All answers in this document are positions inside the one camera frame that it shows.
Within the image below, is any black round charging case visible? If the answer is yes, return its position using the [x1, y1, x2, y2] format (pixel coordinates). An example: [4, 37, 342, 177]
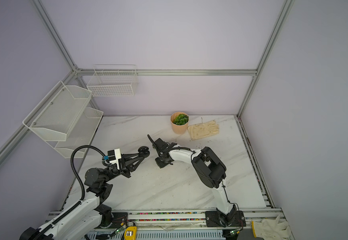
[138, 146, 150, 158]

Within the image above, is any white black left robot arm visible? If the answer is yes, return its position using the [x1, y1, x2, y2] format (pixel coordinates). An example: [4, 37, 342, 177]
[20, 145, 150, 240]

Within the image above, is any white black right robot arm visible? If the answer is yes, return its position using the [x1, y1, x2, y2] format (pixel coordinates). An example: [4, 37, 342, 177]
[148, 136, 240, 227]

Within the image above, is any orange pot with green plant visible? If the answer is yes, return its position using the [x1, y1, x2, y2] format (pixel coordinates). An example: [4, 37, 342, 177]
[171, 112, 189, 135]

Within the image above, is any white mesh lower shelf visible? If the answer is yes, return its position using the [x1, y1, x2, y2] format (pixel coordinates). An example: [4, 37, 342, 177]
[54, 108, 103, 159]

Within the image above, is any white mesh shelf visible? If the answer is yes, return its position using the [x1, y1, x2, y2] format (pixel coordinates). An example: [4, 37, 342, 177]
[54, 108, 103, 159]
[23, 81, 92, 142]

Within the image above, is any yellow tag box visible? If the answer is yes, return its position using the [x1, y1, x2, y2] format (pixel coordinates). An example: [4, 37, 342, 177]
[124, 226, 137, 240]

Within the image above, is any white mesh upper shelf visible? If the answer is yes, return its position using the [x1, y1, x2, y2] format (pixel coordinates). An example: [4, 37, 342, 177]
[23, 81, 92, 142]

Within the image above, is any white glove yellow cuff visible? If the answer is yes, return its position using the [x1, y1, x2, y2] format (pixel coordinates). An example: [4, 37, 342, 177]
[251, 215, 292, 240]

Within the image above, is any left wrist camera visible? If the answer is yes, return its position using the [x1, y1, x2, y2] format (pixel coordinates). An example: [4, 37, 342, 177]
[102, 149, 122, 170]

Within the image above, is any white wire basket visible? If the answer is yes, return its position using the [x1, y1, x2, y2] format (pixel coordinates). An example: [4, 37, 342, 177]
[87, 65, 139, 97]

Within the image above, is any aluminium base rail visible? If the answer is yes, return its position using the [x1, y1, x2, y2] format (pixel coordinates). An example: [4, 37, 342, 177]
[43, 208, 285, 232]

